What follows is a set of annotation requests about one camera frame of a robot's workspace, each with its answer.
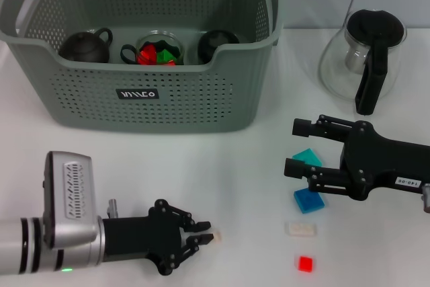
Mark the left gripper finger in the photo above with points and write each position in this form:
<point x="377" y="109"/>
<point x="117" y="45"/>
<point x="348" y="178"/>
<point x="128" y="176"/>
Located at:
<point x="198" y="226"/>
<point x="201" y="240"/>

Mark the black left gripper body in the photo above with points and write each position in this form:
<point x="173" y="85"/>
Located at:
<point x="144" y="240"/>

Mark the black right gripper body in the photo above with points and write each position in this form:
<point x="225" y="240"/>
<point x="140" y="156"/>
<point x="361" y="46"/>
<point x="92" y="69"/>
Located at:
<point x="376" y="159"/>

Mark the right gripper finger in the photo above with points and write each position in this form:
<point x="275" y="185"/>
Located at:
<point x="324" y="178"/>
<point x="324" y="129"/>

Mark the long red toy brick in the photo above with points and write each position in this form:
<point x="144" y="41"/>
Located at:
<point x="170" y="63"/>

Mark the green toy brick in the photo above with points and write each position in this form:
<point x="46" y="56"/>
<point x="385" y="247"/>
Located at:
<point x="166" y="55"/>

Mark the dark red curved toy piece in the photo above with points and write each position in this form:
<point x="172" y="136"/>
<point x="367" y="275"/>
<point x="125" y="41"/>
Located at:
<point x="145" y="60"/>

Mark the grey perforated storage bin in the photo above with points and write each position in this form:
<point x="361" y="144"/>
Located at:
<point x="100" y="112"/>

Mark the teal square toy plate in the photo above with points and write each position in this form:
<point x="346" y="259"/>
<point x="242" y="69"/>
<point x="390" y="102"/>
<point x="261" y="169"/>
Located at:
<point x="307" y="156"/>

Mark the blue square toy plate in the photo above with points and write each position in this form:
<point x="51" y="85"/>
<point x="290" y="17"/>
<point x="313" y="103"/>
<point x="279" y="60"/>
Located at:
<point x="309" y="202"/>

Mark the red square toy brick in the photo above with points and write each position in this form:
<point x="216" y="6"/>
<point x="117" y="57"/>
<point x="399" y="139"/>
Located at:
<point x="305" y="263"/>

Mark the black clay teapot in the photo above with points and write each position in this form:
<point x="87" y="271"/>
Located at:
<point x="84" y="48"/>

